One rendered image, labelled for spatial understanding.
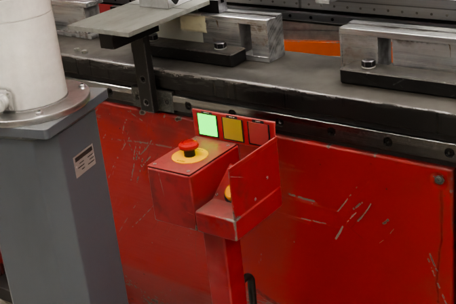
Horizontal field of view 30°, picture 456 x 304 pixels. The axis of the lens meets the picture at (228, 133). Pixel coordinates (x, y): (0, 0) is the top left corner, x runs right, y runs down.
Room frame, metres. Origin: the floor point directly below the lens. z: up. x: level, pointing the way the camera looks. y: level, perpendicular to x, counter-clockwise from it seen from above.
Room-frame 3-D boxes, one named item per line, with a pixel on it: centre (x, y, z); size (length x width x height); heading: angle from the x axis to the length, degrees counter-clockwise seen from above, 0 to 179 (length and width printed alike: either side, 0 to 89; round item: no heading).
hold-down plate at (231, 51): (1.86, 0.07, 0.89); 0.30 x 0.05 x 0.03; 50
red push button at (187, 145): (1.52, 0.08, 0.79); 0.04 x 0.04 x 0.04
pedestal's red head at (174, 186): (1.50, 0.04, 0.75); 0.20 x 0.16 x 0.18; 52
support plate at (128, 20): (1.82, 0.16, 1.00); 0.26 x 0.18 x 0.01; 140
